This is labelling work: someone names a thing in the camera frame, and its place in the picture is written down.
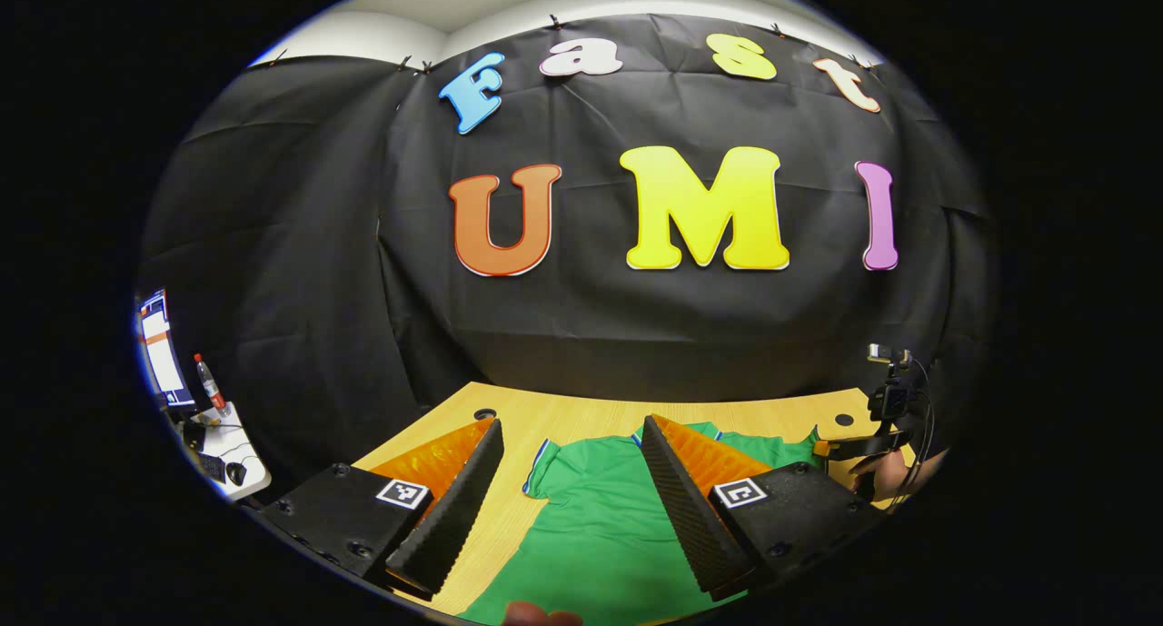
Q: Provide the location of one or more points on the black backdrop cloth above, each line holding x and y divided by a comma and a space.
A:
581, 335

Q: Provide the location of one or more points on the computer monitor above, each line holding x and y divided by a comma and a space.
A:
162, 353

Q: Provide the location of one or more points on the black computer mouse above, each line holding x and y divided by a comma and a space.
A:
237, 473

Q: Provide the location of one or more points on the red capped drink bottle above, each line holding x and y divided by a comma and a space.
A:
211, 390

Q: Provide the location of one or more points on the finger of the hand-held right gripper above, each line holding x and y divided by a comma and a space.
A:
868, 446

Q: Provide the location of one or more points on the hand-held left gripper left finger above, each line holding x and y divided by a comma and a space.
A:
454, 517

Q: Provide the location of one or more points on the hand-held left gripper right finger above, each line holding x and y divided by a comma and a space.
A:
690, 517

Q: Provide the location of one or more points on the green T-shirt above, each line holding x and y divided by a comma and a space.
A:
600, 535

